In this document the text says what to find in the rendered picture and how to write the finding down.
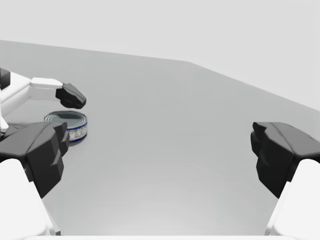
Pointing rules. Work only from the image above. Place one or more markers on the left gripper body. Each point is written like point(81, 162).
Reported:
point(13, 87)

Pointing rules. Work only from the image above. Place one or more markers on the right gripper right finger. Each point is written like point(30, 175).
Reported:
point(280, 155)

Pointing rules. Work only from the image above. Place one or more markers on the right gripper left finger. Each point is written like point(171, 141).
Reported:
point(37, 155)

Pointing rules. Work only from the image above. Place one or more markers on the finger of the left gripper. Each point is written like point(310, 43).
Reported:
point(70, 97)

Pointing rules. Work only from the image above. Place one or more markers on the blue flat can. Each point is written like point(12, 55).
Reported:
point(75, 122)

